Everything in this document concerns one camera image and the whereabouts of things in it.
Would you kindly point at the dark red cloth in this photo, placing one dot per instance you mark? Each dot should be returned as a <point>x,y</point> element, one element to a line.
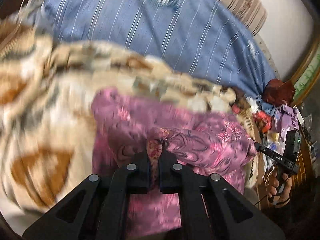
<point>279,93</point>

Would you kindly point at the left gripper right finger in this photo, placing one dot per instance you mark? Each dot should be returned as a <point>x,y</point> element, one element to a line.
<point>210,208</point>

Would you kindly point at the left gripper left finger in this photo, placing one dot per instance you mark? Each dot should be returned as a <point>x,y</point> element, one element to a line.
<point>97,208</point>

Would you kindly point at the red plastic bag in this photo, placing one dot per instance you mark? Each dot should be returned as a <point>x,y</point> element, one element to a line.
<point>263,120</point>

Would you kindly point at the beige leaf-print fleece blanket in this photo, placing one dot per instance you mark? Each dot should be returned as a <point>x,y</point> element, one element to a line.
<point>47,127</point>

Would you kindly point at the lilac floral garment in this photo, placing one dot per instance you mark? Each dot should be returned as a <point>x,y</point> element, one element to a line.
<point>285,119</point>

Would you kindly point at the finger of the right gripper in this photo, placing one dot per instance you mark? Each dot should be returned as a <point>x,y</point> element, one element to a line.
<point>260,148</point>

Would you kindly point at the blue plaid duvet bundle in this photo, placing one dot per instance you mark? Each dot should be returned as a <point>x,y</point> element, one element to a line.
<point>199,37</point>

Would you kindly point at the purple floral long-sleeve shirt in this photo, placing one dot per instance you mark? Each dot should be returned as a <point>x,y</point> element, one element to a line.
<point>207,142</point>

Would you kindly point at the person right hand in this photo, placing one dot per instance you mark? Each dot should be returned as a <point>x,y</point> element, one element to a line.
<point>279,193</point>

